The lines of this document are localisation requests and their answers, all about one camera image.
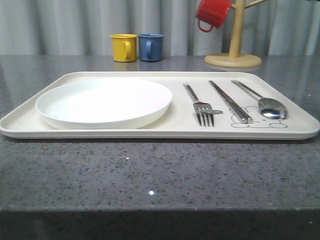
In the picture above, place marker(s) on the silver metal fork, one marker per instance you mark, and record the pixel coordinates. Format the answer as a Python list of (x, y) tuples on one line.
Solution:
[(203, 110)]

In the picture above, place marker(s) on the white round plate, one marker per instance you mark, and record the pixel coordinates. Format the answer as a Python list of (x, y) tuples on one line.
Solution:
[(104, 103)]

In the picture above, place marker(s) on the silver metal spoon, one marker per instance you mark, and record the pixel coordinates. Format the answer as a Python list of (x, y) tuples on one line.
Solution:
[(268, 107)]

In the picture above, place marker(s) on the cream rabbit serving tray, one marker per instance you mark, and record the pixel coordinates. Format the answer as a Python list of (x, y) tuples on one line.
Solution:
[(235, 111)]

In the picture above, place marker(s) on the blue enamel mug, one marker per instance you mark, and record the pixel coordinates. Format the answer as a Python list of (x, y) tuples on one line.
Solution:
[(150, 47)]

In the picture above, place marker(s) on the yellow enamel mug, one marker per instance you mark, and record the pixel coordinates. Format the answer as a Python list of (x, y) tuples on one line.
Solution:
[(124, 47)]

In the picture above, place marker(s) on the wooden mug tree stand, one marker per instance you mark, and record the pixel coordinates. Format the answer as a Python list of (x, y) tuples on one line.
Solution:
[(234, 58)]

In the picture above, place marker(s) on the red enamel mug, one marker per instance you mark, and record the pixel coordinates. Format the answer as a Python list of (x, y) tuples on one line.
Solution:
[(212, 12)]

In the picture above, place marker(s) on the grey pleated curtain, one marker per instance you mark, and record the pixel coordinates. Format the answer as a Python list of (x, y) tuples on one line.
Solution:
[(84, 27)]

